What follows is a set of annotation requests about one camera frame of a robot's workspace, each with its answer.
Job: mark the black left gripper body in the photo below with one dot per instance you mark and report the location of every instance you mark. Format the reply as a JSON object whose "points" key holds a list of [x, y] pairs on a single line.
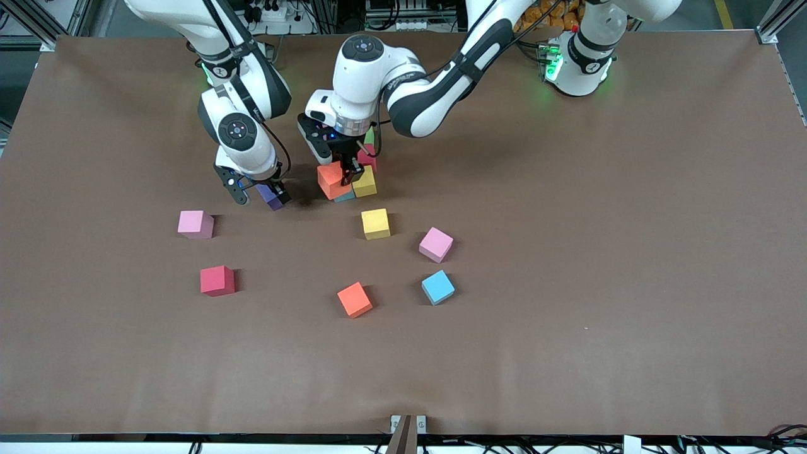
{"points": [[345, 149]]}

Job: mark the purple foam cube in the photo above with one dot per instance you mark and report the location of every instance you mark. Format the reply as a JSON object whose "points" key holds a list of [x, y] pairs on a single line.
{"points": [[270, 198]]}

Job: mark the orange foam cube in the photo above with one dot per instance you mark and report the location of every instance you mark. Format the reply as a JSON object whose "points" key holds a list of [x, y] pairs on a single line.
{"points": [[354, 299], [329, 180]]}

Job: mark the yellow foam cube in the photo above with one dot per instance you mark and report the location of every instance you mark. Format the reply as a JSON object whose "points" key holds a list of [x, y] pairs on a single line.
{"points": [[365, 184], [376, 224]]}

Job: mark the red foam cube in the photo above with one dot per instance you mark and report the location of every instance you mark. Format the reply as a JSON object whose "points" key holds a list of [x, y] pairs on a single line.
{"points": [[217, 280], [369, 159]]}

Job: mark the blue foam cube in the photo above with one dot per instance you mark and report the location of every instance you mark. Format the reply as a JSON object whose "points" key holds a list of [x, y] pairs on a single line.
{"points": [[345, 197], [437, 287]]}

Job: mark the green foam cube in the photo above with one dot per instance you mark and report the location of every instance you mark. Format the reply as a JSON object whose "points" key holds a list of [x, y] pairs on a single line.
{"points": [[370, 136]]}

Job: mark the pink foam cube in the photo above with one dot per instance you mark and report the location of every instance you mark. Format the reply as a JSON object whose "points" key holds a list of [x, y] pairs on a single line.
{"points": [[195, 224], [436, 244]]}

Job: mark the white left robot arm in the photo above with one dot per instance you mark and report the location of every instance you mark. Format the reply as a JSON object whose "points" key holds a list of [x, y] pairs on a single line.
{"points": [[359, 82]]}

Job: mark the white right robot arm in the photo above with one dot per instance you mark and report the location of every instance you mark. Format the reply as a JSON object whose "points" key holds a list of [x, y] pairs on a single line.
{"points": [[243, 142]]}

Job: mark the white power strip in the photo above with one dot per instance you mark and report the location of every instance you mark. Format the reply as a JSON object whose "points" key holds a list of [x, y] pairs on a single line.
{"points": [[290, 25]]}

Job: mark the grey equipment box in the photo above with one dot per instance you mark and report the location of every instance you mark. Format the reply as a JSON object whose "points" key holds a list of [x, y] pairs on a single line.
{"points": [[403, 12]]}

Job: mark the orange snack packets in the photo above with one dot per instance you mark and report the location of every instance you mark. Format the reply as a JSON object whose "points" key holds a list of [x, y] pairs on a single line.
{"points": [[555, 16]]}

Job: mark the brown wooden stick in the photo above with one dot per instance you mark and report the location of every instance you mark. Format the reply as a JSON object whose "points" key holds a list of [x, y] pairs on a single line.
{"points": [[403, 438]]}

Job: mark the brown paper table cover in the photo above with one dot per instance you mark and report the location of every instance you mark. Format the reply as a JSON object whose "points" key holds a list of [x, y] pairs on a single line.
{"points": [[567, 347]]}

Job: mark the small metal bracket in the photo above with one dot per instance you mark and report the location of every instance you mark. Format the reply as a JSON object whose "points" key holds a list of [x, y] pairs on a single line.
{"points": [[394, 422]]}

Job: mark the aluminium frame profile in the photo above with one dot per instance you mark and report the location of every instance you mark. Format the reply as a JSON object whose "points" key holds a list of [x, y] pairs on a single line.
{"points": [[770, 26], [44, 22]]}

